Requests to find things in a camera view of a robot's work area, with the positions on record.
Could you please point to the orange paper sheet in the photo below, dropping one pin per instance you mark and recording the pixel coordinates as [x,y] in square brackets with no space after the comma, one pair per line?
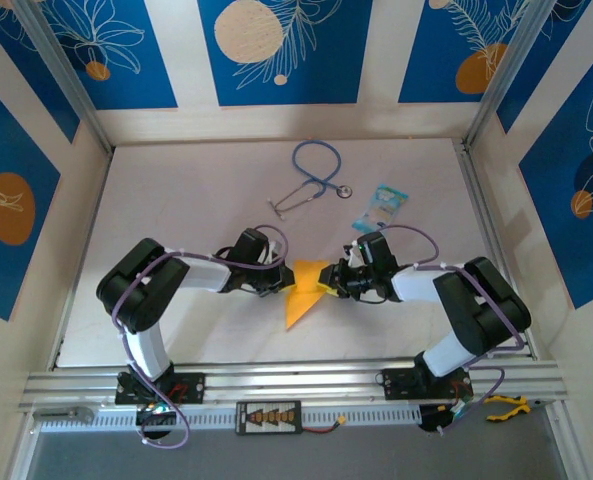
[301,300]

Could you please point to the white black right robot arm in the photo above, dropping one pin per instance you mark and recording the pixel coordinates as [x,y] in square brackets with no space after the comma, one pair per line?
[416,285]

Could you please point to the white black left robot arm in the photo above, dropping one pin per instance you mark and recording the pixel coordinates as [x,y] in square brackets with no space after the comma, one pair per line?
[206,275]

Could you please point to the blue white wipes packet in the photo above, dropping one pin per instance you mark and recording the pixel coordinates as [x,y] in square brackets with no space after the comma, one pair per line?
[386,200]

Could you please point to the blue stethoscope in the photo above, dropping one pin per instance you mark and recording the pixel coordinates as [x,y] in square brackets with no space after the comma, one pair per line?
[344,191]

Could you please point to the black power distribution board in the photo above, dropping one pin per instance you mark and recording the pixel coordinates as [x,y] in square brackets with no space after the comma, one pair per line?
[268,417]

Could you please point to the small circuit board green LED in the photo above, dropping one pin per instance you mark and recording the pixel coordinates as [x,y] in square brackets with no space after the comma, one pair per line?
[156,410]
[459,411]

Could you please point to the yellow black pliers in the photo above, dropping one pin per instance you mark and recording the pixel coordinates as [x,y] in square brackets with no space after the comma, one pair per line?
[507,399]

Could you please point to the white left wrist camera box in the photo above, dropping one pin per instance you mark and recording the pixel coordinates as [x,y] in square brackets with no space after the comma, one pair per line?
[275,252]

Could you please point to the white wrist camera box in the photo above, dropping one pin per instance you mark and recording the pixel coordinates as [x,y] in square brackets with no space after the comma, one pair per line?
[275,252]
[355,256]

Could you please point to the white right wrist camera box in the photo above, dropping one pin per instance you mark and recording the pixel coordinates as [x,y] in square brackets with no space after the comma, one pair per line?
[355,256]

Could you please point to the long aluminium frame rail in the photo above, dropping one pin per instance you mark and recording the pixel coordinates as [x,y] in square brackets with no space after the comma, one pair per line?
[296,380]

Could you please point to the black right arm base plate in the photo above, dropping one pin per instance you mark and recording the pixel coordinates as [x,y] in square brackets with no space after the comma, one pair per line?
[401,384]

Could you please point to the aluminium side rail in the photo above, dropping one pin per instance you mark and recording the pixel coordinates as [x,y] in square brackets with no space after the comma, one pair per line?
[476,185]

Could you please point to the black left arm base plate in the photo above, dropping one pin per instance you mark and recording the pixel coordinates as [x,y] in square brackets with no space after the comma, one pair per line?
[191,387]

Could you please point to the aluminium corner post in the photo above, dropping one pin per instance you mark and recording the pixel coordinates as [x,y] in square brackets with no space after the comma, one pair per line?
[61,70]
[506,70]

